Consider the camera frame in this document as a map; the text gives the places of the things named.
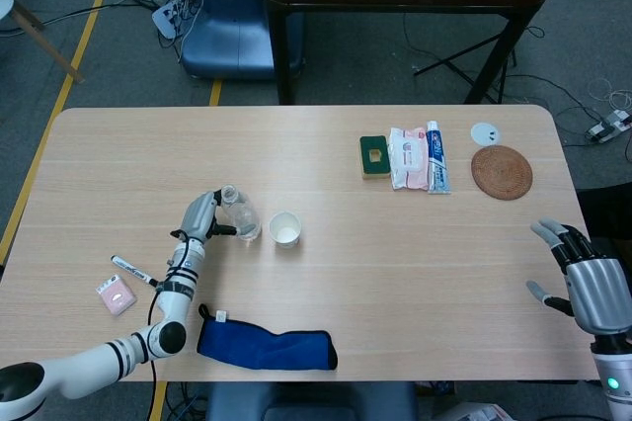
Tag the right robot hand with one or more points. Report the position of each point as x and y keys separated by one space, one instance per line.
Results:
x=600 y=292

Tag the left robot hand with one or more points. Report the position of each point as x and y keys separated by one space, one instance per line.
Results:
x=197 y=218

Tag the clear plastic bottle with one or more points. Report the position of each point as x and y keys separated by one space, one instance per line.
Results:
x=244 y=216

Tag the white paper cup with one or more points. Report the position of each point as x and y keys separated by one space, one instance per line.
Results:
x=285 y=230

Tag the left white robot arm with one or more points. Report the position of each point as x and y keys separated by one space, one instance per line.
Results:
x=173 y=302

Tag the black and white marker pen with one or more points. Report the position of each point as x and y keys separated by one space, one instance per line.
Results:
x=131 y=269

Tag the black object beside table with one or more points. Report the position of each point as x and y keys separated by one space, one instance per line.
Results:
x=609 y=208

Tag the small pink tissue pack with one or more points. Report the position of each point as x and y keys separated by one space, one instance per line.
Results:
x=116 y=295

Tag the blue cloth with black trim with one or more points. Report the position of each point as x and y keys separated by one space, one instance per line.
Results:
x=266 y=349

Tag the brown woven round coaster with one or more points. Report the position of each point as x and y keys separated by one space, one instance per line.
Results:
x=501 y=173

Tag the grey floor power strip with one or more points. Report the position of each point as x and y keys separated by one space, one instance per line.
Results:
x=605 y=127

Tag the green and yellow sponge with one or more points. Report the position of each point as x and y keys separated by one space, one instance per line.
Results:
x=368 y=164

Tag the white round table grommet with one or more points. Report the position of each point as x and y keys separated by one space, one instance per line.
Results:
x=481 y=133

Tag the white power strip with plugs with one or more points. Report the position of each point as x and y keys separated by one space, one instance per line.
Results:
x=165 y=21

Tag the blue and white toothpaste tube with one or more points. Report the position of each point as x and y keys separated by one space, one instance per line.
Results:
x=438 y=159

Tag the pink wet wipes pack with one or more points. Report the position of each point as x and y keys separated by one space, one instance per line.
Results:
x=409 y=159

